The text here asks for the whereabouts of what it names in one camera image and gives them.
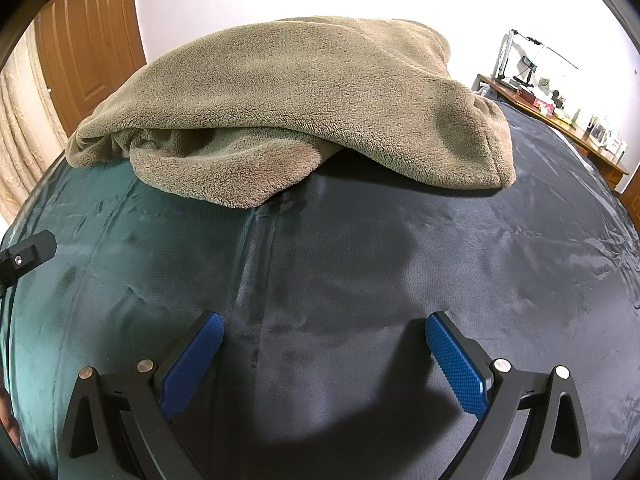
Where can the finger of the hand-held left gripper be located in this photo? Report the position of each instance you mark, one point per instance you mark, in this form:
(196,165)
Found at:
(30,252)

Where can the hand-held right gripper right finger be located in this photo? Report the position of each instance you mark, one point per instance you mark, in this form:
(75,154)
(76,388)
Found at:
(457,365)

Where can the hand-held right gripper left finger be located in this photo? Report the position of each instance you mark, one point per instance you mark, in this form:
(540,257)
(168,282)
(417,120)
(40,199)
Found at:
(192,360)

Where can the brown fleece blanket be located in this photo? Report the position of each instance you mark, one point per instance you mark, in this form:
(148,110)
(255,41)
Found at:
(300,100)

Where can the beige curtain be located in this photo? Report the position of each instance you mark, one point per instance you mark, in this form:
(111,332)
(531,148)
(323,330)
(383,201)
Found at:
(25,125)

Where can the brown wooden door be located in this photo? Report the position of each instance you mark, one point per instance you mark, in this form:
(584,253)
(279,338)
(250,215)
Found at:
(85,35)

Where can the wooden desk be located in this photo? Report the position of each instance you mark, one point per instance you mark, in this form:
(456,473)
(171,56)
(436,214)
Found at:
(575,132)

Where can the yellow packet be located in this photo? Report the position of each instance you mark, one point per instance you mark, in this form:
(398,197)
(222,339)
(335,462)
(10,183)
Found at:
(563,116)

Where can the glass jars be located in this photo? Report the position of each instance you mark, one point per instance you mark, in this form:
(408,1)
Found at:
(605,135)

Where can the white cup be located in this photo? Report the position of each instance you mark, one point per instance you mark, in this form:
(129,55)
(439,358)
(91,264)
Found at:
(577,116)

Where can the red box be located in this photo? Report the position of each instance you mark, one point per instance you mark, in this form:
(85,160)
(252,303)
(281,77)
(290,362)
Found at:
(535,99)

